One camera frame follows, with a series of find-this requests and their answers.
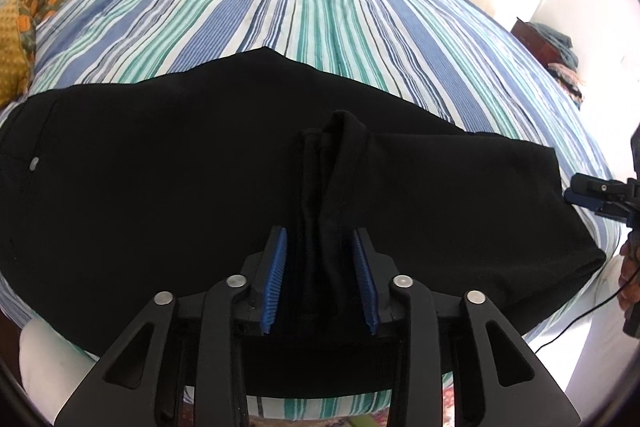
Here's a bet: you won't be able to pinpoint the striped bed sheet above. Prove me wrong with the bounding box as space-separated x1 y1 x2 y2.
0 0 621 418

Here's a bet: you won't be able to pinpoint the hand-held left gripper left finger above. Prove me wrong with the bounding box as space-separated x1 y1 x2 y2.
54 226 288 427

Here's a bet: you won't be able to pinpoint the yellow dotted cloth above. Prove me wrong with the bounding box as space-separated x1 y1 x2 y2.
0 0 34 108

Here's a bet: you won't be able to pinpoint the person's left white trouser leg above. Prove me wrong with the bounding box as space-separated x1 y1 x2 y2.
19 319 101 380

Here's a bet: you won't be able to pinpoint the person's right hand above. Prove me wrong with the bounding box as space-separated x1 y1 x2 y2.
619 229 640 313

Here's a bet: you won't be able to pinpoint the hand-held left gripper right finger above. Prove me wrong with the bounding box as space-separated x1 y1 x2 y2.
350 227 583 427

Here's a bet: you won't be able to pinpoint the person's right white trouser leg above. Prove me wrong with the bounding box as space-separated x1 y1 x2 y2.
520 252 640 413

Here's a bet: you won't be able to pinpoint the pile of clothes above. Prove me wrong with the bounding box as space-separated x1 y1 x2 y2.
530 22 586 108

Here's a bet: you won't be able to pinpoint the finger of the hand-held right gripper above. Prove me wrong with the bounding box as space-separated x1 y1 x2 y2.
571 173 630 202
564 188 630 223

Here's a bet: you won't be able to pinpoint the black cable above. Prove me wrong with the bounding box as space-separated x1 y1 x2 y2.
532 257 640 355

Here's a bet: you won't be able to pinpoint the black pants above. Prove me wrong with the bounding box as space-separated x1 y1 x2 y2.
0 47 608 400

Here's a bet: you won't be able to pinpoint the person's white trouser leg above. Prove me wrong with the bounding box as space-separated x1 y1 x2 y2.
19 319 101 380
520 252 640 413

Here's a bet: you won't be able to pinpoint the dark wooden cabinet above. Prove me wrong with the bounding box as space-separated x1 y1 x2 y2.
511 18 561 68

